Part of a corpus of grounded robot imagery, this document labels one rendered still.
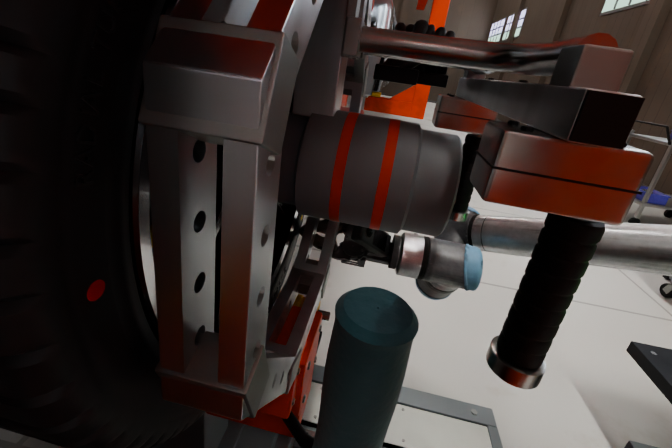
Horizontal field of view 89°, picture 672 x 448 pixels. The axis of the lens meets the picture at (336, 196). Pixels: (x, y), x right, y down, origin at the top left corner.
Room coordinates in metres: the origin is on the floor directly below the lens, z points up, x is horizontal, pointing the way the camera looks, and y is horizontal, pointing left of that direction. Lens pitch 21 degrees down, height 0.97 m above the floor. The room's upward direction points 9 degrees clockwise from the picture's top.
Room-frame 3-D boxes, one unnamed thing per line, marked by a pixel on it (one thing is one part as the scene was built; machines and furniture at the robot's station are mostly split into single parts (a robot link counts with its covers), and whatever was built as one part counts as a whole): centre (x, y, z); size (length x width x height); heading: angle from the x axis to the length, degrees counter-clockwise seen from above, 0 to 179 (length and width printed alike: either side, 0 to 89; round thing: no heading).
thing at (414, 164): (0.42, -0.03, 0.85); 0.21 x 0.14 x 0.14; 83
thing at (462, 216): (0.57, -0.22, 0.83); 0.04 x 0.04 x 0.16
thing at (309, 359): (0.44, 0.08, 0.48); 0.16 x 0.12 x 0.17; 83
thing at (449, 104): (0.58, -0.19, 0.93); 0.09 x 0.05 x 0.05; 83
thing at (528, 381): (0.24, -0.17, 0.83); 0.04 x 0.04 x 0.16
